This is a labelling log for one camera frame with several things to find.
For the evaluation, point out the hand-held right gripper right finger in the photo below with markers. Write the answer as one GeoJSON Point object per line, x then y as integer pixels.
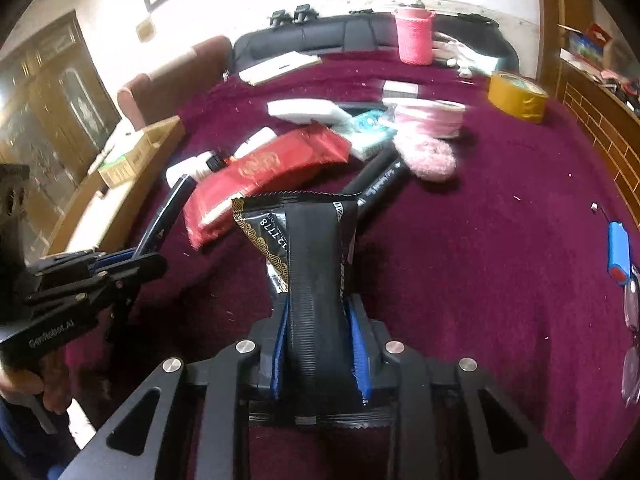
{"type": "Point", "coordinates": [358, 357]}

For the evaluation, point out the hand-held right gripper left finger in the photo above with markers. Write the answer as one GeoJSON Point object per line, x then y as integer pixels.
{"type": "Point", "coordinates": [280, 347]}

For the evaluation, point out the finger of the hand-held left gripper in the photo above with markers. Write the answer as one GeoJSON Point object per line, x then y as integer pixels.
{"type": "Point", "coordinates": [85, 262]}
{"type": "Point", "coordinates": [135, 270]}

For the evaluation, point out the white plastic bottle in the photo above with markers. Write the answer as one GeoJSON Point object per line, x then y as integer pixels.
{"type": "Point", "coordinates": [187, 169]}

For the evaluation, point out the cardboard box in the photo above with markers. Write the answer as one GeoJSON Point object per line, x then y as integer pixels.
{"type": "Point", "coordinates": [137, 152]}

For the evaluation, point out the red foil packet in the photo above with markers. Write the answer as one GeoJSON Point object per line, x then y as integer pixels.
{"type": "Point", "coordinates": [260, 172]}

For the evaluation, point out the white bottle with orange cap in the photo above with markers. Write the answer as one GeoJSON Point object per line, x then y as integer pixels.
{"type": "Point", "coordinates": [255, 142]}

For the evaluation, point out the person's left hand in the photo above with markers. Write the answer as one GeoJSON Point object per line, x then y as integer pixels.
{"type": "Point", "coordinates": [56, 385]}

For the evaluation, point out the wooden door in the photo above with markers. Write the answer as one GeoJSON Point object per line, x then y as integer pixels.
{"type": "Point", "coordinates": [45, 110]}

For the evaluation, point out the maroon tablecloth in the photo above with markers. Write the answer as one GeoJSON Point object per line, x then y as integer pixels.
{"type": "Point", "coordinates": [500, 270]}

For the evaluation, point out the black marker with white print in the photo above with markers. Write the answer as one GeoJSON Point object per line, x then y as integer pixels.
{"type": "Point", "coordinates": [387, 185]}

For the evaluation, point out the brown armchair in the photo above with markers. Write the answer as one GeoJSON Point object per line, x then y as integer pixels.
{"type": "Point", "coordinates": [170, 85]}

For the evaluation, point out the pink fluffy pouch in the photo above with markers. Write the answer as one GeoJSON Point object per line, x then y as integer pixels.
{"type": "Point", "coordinates": [427, 157]}

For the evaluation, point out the teal printed packet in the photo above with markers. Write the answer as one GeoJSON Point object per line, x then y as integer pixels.
{"type": "Point", "coordinates": [369, 125]}

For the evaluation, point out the white notebook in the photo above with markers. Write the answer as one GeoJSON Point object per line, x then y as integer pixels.
{"type": "Point", "coordinates": [277, 67]}

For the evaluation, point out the small grey box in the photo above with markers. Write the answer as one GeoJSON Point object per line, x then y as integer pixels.
{"type": "Point", "coordinates": [400, 91]}

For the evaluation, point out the eyeglasses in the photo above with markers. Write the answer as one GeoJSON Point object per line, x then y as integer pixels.
{"type": "Point", "coordinates": [632, 370]}

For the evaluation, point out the blue lighter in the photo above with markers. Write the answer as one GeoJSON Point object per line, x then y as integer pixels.
{"type": "Point", "coordinates": [619, 250]}

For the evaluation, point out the black device on sofa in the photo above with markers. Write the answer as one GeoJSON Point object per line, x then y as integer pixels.
{"type": "Point", "coordinates": [279, 18]}
{"type": "Point", "coordinates": [303, 13]}

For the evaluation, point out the yellow tape roll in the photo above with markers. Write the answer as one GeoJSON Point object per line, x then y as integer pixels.
{"type": "Point", "coordinates": [517, 100]}

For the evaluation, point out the black leather sofa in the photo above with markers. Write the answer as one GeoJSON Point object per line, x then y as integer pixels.
{"type": "Point", "coordinates": [330, 35]}

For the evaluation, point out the pink woven basket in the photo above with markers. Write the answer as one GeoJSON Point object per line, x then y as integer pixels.
{"type": "Point", "coordinates": [414, 35]}

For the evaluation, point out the wooden shelf cabinet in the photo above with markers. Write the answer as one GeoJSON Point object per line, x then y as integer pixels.
{"type": "Point", "coordinates": [595, 85]}

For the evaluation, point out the wall switch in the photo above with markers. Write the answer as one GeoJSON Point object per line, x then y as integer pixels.
{"type": "Point", "coordinates": [145, 30]}

